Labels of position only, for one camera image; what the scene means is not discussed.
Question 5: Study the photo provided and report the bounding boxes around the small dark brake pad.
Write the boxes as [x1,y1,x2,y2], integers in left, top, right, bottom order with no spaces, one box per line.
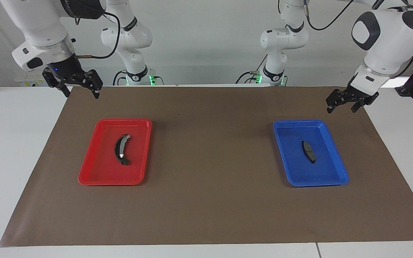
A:
[302,140,317,164]

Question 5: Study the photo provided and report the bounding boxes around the long curved brake pad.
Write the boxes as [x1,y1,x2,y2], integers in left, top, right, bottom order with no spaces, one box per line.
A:
[114,134,132,166]

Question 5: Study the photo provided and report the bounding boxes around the blue plastic tray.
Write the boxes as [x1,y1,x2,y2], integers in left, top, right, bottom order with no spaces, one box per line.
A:
[273,120,350,187]

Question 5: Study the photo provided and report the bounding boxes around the red plastic tray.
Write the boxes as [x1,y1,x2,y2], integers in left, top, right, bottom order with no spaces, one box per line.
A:
[78,119,153,186]

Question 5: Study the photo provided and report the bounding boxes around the brown paper table mat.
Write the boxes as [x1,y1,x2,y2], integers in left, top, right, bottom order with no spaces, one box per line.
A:
[0,86,413,248]

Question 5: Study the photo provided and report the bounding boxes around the black right base cables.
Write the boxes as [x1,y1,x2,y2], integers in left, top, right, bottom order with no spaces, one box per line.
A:
[113,69,129,86]

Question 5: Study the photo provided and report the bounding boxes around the black base cables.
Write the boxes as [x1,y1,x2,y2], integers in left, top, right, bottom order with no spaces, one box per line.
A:
[113,69,129,86]
[235,54,269,85]

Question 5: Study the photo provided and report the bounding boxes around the white wall socket box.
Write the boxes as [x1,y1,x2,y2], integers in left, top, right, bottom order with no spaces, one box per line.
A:
[14,70,48,87]

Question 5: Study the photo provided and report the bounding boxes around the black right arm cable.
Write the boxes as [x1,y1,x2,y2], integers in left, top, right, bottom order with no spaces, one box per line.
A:
[73,11,121,60]

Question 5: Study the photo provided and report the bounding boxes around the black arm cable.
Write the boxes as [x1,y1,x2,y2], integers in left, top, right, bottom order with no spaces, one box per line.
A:
[73,11,121,60]
[303,0,355,31]

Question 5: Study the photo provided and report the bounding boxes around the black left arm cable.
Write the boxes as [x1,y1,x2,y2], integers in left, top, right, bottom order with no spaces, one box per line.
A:
[303,0,355,31]

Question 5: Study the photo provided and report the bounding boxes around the black left base cables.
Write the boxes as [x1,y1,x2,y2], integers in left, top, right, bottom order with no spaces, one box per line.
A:
[235,54,269,85]

